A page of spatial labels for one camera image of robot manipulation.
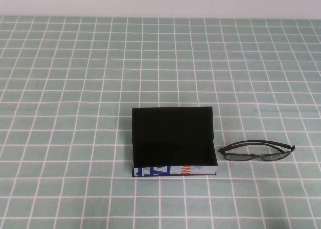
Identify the black printed glasses case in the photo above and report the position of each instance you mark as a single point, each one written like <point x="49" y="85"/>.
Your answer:
<point x="173" y="133"/>

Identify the dark frame glasses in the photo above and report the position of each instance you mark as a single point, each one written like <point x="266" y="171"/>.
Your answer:
<point x="237" y="158"/>

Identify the green white grid tablecloth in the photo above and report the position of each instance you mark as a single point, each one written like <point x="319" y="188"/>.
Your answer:
<point x="75" y="63"/>

